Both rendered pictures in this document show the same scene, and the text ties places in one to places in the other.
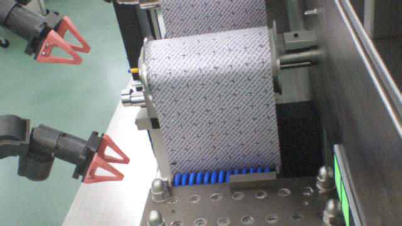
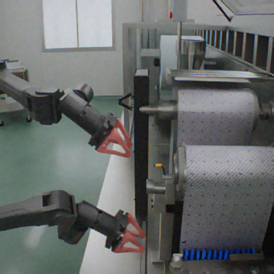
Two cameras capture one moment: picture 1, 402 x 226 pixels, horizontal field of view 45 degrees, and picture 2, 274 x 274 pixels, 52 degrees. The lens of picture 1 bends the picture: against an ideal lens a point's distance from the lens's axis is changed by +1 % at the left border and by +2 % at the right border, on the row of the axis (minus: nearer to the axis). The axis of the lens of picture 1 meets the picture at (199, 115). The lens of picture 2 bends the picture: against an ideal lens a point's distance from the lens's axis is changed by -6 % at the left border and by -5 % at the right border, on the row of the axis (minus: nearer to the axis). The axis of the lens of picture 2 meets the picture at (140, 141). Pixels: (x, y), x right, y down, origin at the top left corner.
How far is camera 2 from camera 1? 38 cm
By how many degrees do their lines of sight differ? 11
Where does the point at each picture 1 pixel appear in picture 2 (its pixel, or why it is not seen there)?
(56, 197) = (31, 233)
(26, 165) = (66, 231)
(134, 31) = (144, 133)
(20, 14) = (90, 112)
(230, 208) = not seen: outside the picture
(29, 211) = (13, 240)
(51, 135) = (93, 211)
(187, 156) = (196, 237)
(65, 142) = (102, 217)
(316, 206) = not seen: outside the picture
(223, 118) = (234, 211)
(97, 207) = (104, 265)
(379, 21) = not seen: outside the picture
